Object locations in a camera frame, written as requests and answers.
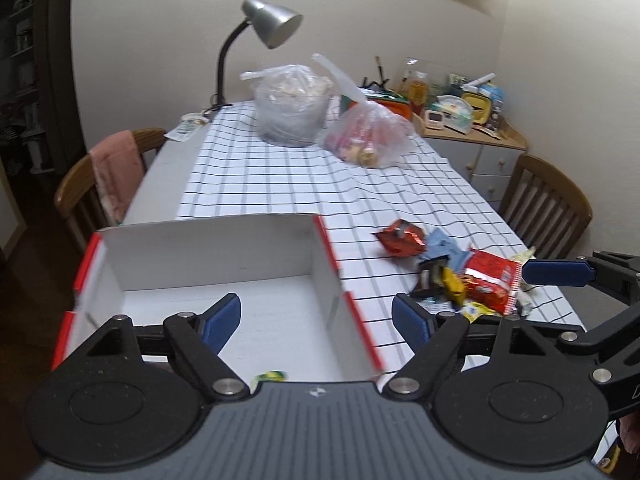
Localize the dark red Oreo snack packet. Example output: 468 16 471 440
374 219 426 258

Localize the large red snack bag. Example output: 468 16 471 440
461 249 522 316

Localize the pink plastic bag of snacks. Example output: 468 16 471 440
312 53 414 168

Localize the white blue snack packet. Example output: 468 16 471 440
418 296 449 309

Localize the black snack packet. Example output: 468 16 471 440
409 256 449 300

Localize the yellow green snack packet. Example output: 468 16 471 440
460 301 500 323

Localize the cream snack packet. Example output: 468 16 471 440
510 246 536 318

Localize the right wooden chair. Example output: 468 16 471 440
498 154 593 259

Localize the wooden chair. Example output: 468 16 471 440
498 154 593 259
53 127 168 254

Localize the red and white cardboard box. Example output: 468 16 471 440
53 214 383 382

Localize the light blue snack packet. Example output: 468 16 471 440
418 228 472 274

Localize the white corner cabinet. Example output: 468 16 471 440
412 115 528 209

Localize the white black grid tablecloth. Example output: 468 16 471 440
177 98 584 391

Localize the pink cloth on chair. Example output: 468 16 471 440
89 130 144 224

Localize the left wooden chair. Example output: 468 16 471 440
53 127 168 254

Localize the yellow container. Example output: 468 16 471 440
461 92 492 125

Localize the tissue box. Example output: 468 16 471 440
434 94 473 134

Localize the small white packet near lamp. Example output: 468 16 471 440
164 113 209 142

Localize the white digital timer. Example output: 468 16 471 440
423 110 445 130

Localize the amber liquid bottle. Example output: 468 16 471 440
407 70 430 115

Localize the clear plastic bag with container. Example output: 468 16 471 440
240 64 334 148

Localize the silver gooseneck desk lamp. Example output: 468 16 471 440
207 0 305 114

